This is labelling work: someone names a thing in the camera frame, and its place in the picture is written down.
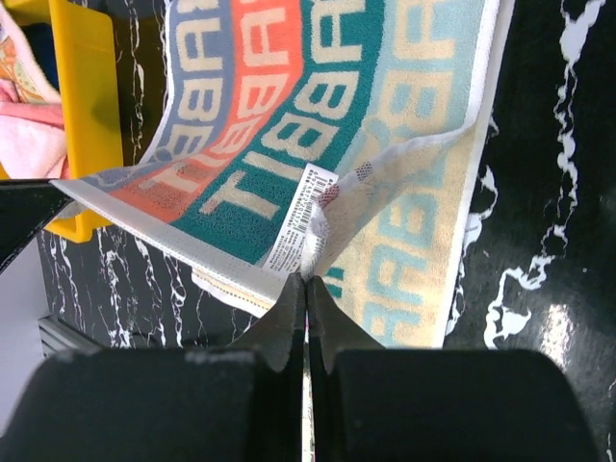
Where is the multicolour rabbit letter towel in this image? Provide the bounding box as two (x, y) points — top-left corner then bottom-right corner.
(57, 1), (513, 347)

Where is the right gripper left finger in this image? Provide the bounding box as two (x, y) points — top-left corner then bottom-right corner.
(229, 273), (305, 372)

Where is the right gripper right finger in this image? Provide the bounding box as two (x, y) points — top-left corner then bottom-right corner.
(306, 276), (384, 373)

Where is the orange patterned towel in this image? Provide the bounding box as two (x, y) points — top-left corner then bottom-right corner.
(1, 5), (61, 104)

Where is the pink white towel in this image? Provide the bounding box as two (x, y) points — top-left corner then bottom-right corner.
(1, 101), (68, 179)

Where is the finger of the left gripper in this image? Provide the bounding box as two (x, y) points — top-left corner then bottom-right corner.
(0, 179), (73, 271)

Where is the yellow plastic bin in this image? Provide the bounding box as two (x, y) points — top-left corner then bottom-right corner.
(0, 0), (125, 244)

